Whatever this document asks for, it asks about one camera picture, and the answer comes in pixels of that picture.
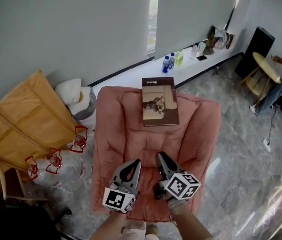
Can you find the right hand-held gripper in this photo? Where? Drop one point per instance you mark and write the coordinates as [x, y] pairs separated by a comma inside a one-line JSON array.
[[183, 185]]

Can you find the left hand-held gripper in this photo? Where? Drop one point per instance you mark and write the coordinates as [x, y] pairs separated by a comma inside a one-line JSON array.
[[117, 199]]

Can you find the brown photo-cover book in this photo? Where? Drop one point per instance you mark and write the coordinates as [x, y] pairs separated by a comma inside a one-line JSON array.
[[159, 111]]

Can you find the person's left forearm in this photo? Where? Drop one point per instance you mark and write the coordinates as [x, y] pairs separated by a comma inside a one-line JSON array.
[[108, 227]]

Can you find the person's right forearm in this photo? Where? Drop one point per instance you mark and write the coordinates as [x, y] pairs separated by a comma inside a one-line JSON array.
[[191, 224]]

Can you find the pink padded cushion chair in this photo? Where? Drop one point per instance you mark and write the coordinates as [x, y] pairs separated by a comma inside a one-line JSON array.
[[131, 139]]

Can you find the person's pale pink clothing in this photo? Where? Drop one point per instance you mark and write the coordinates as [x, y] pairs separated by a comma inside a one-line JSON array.
[[136, 231]]

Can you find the red lantern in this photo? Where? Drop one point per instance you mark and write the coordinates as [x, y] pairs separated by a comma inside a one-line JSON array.
[[79, 140], [55, 161], [33, 169]]

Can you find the clear plastic wrap bundle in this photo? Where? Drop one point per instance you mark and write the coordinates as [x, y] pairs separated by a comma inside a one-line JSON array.
[[68, 166]]

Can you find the white window ledge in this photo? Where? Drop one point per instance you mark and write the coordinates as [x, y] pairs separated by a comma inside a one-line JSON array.
[[136, 71]]

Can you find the blue label water bottle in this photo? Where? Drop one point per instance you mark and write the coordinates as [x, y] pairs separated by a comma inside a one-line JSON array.
[[165, 65], [172, 62]]

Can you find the white power adapter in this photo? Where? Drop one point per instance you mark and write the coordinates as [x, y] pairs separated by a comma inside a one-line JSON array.
[[267, 146]]

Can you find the small dark floor object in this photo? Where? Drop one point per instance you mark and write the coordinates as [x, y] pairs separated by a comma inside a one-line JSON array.
[[216, 71]]

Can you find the yellow-green drink bottle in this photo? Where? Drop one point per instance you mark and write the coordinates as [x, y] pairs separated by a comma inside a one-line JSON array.
[[179, 59]]

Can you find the large yellow wrapped package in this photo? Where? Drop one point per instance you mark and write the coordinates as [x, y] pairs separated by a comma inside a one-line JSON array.
[[26, 124]]

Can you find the black phone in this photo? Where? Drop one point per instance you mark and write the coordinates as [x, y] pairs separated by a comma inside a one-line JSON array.
[[202, 58]]

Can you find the clear plastic cup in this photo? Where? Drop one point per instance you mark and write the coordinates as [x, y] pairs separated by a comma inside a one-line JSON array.
[[193, 53]]

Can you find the black office chair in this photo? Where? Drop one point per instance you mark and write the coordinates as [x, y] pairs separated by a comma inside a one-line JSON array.
[[13, 221]]

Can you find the white paper bag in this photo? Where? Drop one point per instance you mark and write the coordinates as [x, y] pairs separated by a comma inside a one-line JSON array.
[[202, 47]]

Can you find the olive green bag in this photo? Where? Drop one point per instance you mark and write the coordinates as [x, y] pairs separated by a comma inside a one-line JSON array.
[[209, 46]]

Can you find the round wooden table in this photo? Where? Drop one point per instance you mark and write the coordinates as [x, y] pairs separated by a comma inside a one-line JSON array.
[[267, 67]]

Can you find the black cabinet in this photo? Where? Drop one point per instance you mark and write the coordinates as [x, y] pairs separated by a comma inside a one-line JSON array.
[[253, 51]]

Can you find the narrow grey roller blind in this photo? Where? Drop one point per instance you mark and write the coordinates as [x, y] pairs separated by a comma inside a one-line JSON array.
[[193, 16]]

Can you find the wide grey roller blind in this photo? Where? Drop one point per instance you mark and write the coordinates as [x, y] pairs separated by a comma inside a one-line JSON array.
[[63, 29]]

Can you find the wooden chair frame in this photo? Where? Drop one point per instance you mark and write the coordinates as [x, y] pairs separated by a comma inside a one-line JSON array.
[[2, 179]]

